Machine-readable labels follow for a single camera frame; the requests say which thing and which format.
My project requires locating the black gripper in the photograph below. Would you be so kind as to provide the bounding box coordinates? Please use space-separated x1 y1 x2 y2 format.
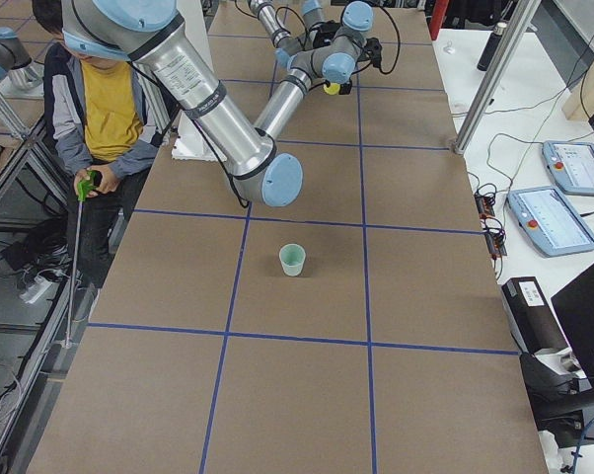
337 80 353 96
311 20 341 45

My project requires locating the yellow plastic cup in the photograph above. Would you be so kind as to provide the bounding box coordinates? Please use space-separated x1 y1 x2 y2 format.
323 83 341 96

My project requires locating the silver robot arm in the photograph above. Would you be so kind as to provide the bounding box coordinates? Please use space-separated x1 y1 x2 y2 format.
61 1 374 207
247 0 340 68

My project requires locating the green plastic cup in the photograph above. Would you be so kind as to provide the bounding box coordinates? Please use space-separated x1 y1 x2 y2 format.
278 243 306 277

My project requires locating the black bottle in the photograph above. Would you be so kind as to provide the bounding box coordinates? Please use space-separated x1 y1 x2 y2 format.
477 21 507 72

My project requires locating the small electronics board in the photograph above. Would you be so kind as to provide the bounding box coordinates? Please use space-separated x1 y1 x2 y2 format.
474 183 507 260

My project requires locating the seated person in yellow shirt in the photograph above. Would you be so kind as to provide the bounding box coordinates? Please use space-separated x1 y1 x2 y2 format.
32 1 162 289

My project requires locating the far blue teach pendant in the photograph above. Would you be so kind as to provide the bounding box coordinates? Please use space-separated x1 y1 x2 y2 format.
543 141 594 197

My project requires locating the blue teach pendant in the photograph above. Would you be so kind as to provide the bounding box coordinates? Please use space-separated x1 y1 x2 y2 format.
543 141 594 197
507 186 594 257

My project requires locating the near blue teach pendant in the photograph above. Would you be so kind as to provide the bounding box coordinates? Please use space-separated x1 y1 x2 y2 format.
507 186 594 257

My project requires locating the black box with label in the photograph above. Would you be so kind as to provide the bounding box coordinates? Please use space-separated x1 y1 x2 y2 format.
501 276 568 356

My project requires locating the black computer monitor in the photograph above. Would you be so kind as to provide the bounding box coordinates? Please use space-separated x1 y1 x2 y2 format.
552 264 594 381

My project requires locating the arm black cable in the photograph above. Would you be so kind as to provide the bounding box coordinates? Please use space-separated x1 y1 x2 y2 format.
370 4 405 75

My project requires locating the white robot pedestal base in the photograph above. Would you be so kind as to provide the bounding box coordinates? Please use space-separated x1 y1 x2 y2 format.
173 0 216 161

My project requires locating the aluminium frame post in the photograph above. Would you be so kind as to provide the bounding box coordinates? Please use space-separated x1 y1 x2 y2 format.
452 0 541 155

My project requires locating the green handled grabber tool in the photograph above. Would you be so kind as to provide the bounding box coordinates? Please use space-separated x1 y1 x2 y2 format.
61 170 101 350

